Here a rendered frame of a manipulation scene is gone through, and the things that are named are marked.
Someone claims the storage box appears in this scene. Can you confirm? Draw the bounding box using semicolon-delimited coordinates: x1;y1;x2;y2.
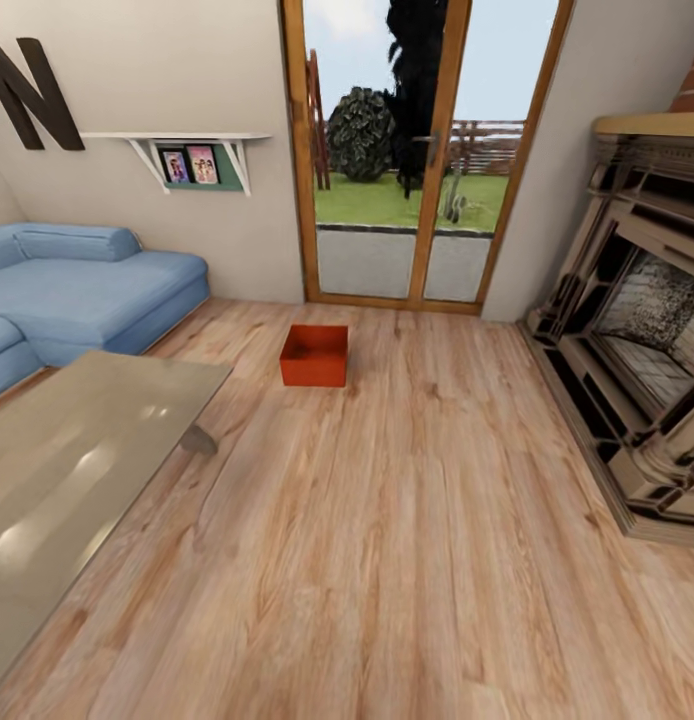
280;325;348;387

